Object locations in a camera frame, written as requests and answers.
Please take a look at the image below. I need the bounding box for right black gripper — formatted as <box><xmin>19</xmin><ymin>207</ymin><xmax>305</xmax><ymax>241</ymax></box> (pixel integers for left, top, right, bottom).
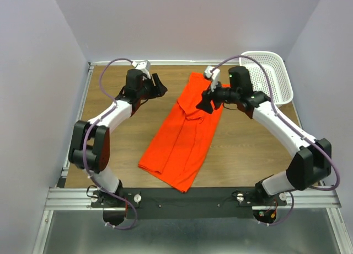
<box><xmin>195</xmin><ymin>77</ymin><xmax>238</xmax><ymax>115</ymax></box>

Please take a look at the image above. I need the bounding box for orange t shirt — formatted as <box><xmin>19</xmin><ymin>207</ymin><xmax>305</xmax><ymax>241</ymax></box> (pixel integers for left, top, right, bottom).
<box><xmin>138</xmin><ymin>72</ymin><xmax>223</xmax><ymax>193</ymax></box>

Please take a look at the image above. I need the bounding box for white perforated plastic basket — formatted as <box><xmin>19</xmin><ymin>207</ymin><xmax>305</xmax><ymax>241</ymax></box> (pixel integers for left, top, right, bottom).
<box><xmin>239</xmin><ymin>51</ymin><xmax>293</xmax><ymax>107</ymax></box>

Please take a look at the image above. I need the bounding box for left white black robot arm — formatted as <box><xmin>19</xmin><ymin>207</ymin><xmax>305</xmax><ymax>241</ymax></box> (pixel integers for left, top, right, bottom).
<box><xmin>68</xmin><ymin>67</ymin><xmax>168</xmax><ymax>208</ymax></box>

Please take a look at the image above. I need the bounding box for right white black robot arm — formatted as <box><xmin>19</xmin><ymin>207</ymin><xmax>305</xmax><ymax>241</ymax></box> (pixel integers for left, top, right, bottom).
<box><xmin>196</xmin><ymin>66</ymin><xmax>331</xmax><ymax>205</ymax></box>

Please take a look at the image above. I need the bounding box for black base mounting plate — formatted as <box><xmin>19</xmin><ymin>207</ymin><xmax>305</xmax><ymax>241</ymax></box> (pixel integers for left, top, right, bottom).
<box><xmin>86</xmin><ymin>187</ymin><xmax>287</xmax><ymax>219</ymax></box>

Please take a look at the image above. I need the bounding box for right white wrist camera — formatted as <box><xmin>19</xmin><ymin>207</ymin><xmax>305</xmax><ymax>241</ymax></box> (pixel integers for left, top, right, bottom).
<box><xmin>204</xmin><ymin>66</ymin><xmax>220</xmax><ymax>92</ymax></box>

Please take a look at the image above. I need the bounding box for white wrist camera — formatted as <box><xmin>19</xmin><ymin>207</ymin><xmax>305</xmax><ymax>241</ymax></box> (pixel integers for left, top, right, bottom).
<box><xmin>130</xmin><ymin>60</ymin><xmax>151</xmax><ymax>80</ymax></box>
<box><xmin>204</xmin><ymin>66</ymin><xmax>220</xmax><ymax>92</ymax></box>

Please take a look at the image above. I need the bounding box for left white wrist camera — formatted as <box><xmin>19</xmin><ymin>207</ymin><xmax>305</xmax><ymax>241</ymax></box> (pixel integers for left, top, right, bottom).
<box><xmin>130</xmin><ymin>60</ymin><xmax>151</xmax><ymax>80</ymax></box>

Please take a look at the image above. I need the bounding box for aluminium frame rail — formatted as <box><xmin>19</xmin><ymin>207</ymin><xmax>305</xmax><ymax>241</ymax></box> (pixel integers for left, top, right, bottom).
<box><xmin>44</xmin><ymin>188</ymin><xmax>341</xmax><ymax>211</ymax></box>

